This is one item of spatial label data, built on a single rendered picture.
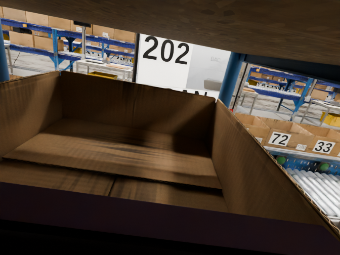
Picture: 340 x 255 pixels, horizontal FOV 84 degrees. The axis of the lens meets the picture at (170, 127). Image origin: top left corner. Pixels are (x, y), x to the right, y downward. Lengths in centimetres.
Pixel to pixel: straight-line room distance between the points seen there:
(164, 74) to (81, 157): 59
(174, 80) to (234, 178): 64
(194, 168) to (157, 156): 6
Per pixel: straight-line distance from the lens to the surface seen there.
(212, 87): 92
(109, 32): 613
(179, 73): 84
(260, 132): 171
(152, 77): 80
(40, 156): 31
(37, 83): 36
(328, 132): 245
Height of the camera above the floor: 152
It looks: 23 degrees down
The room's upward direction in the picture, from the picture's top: 11 degrees clockwise
